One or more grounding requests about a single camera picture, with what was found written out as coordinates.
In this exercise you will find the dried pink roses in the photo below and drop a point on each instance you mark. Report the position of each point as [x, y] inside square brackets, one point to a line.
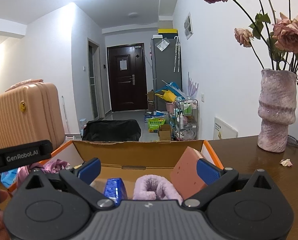
[280, 35]

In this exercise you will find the blue tissue pack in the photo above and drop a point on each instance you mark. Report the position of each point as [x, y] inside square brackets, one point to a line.
[8, 178]

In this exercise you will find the grey refrigerator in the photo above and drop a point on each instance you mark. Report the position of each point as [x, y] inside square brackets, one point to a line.
[166, 66]

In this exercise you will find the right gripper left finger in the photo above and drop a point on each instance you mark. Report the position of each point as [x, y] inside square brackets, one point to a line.
[69, 188]

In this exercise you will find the mauve satin cloth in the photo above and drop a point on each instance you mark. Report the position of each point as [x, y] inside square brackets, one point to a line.
[53, 166]

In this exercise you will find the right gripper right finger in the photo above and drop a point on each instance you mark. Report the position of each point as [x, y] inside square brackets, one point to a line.
[221, 181]

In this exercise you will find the metal storage trolley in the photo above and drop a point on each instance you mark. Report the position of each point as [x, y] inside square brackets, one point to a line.
[186, 119]

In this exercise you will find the dark entrance door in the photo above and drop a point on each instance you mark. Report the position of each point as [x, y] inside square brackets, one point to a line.
[127, 77]

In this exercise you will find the pink textured vase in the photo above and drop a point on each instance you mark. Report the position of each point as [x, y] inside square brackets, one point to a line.
[277, 106]

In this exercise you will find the pink ribbed suitcase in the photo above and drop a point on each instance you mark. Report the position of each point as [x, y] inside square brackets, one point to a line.
[29, 113]

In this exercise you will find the yellow box on fridge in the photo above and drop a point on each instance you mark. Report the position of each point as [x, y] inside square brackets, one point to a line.
[169, 33]

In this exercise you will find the orange cardboard box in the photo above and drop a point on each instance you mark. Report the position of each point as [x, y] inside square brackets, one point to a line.
[129, 160]

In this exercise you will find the white board on floor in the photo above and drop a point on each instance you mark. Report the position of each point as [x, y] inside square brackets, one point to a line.
[223, 131]

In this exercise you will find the lilac fluffy towel roll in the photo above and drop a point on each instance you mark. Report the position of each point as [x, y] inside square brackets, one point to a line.
[152, 187]

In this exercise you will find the small brown cardboard box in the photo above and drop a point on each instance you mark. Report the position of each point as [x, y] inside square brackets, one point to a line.
[165, 132]

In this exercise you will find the person's left hand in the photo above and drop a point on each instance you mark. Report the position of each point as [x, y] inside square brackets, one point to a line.
[3, 232]

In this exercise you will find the black chair back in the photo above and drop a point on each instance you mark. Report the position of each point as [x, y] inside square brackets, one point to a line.
[112, 131]

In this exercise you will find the green snack box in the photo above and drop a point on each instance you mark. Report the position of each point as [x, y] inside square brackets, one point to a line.
[154, 124]

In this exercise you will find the blue sponge packet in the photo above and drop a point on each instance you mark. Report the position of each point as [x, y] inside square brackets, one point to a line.
[115, 190]

